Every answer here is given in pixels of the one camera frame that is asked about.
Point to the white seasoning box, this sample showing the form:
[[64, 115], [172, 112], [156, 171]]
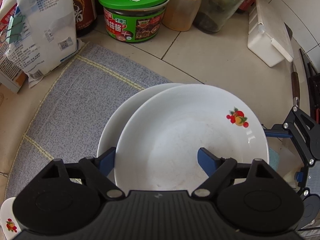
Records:
[[268, 38]]

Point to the dark soy sauce bottle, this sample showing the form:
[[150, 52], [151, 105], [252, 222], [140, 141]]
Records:
[[85, 16]]

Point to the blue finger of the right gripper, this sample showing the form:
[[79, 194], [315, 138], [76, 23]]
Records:
[[299, 176], [277, 133]]

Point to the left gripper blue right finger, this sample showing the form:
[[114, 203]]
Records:
[[211, 164]]

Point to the white salt bag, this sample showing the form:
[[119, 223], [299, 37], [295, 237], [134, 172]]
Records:
[[40, 35]]

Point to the black gas stove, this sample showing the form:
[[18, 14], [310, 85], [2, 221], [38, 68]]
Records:
[[312, 78]]

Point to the wooden handle spatula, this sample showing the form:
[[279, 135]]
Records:
[[295, 86]]

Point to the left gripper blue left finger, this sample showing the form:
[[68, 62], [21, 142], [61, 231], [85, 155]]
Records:
[[105, 162]]

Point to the white fruit plate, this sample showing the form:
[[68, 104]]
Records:
[[116, 123], [157, 149]]

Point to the green lid sauce tub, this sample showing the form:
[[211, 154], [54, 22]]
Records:
[[133, 21]]

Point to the stained white plate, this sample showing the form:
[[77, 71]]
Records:
[[9, 223]]

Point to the grey blue checked mat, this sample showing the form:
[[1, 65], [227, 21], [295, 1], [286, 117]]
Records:
[[69, 123]]

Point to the yellow lid spice jar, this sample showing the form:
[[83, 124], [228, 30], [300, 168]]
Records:
[[180, 14]]

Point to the clear glass bottle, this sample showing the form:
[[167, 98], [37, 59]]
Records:
[[213, 14]]

